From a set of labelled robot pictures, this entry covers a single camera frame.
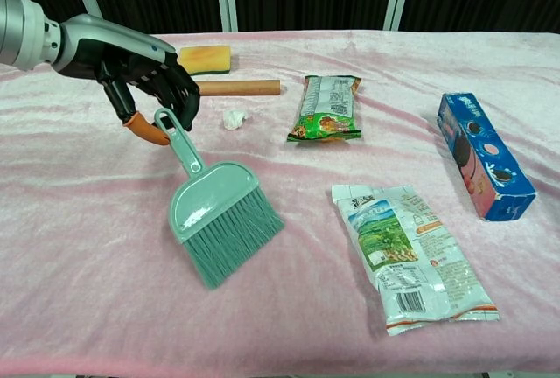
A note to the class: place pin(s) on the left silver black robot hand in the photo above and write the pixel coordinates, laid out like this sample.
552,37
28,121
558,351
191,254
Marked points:
114,41

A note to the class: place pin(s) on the wooden rolling pin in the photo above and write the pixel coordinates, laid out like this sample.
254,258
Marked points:
245,87

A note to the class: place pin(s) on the pink velvet table cloth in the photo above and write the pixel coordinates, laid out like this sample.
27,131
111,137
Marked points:
87,308

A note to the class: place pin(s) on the white green snack bag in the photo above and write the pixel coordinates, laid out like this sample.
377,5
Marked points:
407,260

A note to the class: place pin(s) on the green snack packet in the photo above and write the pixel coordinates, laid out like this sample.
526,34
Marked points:
326,107

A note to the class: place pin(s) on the blue cookie box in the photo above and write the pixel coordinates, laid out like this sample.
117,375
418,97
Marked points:
481,155

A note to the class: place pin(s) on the small teal hand broom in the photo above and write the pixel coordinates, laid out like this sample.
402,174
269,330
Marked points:
219,212

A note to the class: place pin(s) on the yellow green scouring sponge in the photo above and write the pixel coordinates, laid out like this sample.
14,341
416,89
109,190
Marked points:
205,59

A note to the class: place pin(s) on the white paper wad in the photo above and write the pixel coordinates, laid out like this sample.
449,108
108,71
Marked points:
233,119

